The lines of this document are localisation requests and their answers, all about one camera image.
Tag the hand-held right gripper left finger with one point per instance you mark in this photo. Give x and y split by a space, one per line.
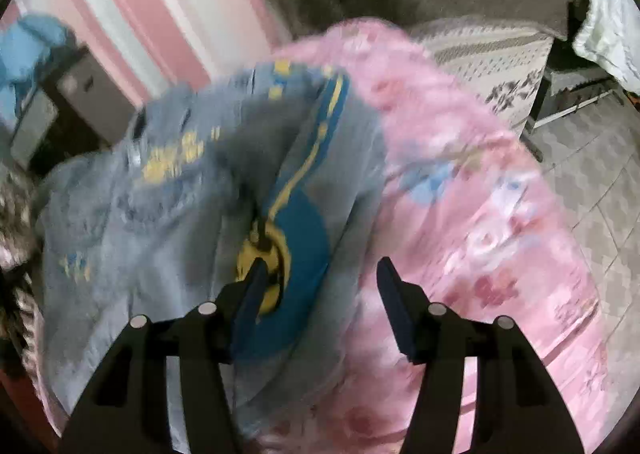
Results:
250 304

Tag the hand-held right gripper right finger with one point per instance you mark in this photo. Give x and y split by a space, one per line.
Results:
400 314

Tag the grey printed garment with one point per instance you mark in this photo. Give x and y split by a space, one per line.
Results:
150 234

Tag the pink floral bedsheet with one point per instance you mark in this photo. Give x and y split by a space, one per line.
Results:
475 214

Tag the dark patterned cloth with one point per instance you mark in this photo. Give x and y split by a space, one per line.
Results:
15 234

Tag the black and grey cabinet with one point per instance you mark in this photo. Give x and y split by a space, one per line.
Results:
85 99

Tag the white patterned mattress cover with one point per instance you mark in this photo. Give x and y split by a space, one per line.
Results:
490 64

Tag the light blue cloth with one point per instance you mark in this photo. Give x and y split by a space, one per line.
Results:
30 49

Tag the white quilted cloth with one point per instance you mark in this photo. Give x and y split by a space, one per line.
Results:
610 24

